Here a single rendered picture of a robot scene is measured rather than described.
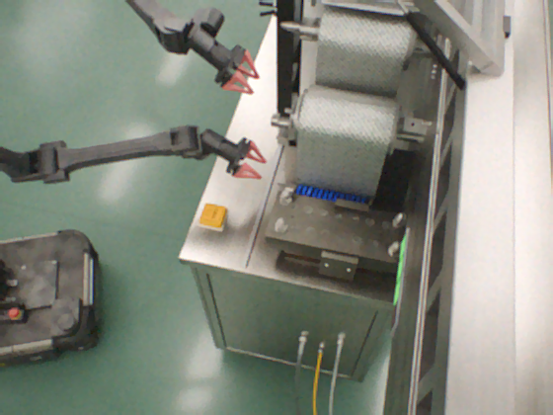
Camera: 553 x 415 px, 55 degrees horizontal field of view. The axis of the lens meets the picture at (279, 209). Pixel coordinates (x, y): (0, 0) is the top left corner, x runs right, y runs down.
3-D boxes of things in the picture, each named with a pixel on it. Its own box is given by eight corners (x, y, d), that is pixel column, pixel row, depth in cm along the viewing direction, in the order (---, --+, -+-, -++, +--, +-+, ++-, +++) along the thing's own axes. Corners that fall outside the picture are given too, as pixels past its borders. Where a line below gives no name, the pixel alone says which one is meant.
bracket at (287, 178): (279, 172, 175) (278, 107, 150) (298, 176, 175) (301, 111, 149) (276, 184, 173) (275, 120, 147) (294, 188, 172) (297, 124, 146)
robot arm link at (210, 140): (199, 139, 146) (206, 123, 148) (192, 147, 152) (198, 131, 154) (221, 151, 148) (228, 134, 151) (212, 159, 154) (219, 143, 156)
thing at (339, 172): (295, 184, 158) (297, 143, 143) (373, 199, 155) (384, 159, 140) (295, 185, 158) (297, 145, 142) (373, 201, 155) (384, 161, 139)
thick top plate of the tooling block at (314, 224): (277, 202, 161) (277, 190, 156) (410, 227, 155) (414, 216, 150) (265, 246, 152) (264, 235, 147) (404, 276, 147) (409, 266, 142)
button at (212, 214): (205, 206, 168) (204, 202, 166) (227, 210, 167) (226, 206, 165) (198, 224, 164) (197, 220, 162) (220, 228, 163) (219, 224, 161)
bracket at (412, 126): (403, 120, 138) (405, 115, 136) (426, 124, 137) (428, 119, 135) (401, 134, 135) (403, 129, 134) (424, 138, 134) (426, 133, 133)
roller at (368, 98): (310, 104, 163) (312, 74, 153) (393, 119, 160) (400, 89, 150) (302, 132, 156) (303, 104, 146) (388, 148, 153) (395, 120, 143)
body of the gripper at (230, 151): (230, 175, 154) (207, 163, 151) (239, 148, 159) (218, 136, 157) (240, 165, 149) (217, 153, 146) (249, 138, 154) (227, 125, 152)
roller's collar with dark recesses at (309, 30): (303, 30, 153) (304, 10, 148) (324, 33, 152) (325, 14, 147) (298, 43, 150) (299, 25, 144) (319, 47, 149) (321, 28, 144)
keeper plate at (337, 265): (320, 268, 155) (322, 249, 146) (354, 275, 154) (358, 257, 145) (318, 275, 154) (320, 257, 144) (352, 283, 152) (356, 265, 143)
